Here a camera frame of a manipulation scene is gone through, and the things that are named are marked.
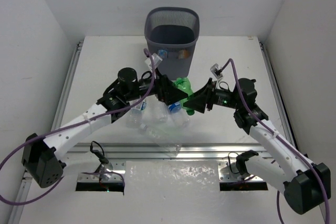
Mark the green plastic bottle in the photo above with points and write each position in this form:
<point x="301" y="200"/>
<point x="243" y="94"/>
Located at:
<point x="185" y="85"/>

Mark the grey mesh waste bin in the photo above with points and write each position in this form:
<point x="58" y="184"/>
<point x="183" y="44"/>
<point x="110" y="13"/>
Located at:
<point x="174" y="29"/>

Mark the small blue cap bottle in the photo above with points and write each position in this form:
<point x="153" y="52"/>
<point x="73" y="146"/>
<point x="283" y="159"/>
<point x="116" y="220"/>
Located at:
<point x="163" y="53"/>

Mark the orange juice bottle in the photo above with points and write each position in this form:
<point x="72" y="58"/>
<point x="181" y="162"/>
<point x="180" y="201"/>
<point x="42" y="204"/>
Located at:
<point x="183" y="54"/>

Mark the aluminium front rail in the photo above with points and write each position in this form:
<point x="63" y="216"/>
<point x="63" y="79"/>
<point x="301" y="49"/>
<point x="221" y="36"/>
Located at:
<point x="235" y="162"/>

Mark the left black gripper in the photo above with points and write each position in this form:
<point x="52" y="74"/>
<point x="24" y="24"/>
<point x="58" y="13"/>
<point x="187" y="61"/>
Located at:
<point x="159" y="89"/>

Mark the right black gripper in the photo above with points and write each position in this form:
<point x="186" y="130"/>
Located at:
<point x="207" y="95"/>

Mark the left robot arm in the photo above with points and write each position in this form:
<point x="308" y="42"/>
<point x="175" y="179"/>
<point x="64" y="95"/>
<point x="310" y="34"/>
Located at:
<point x="43" y="155"/>

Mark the clear bottle near table edge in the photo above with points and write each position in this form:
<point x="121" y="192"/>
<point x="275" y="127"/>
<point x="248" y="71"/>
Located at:
<point x="160" y="138"/>

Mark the blue label water bottle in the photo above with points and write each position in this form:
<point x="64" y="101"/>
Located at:
<point x="178" y="115"/>

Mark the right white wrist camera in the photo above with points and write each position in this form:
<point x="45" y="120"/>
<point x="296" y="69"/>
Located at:
<point x="216" y="70"/>

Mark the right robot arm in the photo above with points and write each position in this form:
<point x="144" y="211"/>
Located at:
<point x="303" y="183"/>

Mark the white label water bottle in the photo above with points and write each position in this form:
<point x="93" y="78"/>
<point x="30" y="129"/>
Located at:
<point x="135" y="115"/>

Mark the clear crinkled water bottle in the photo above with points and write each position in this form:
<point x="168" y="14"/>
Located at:
<point x="155" y="111"/>

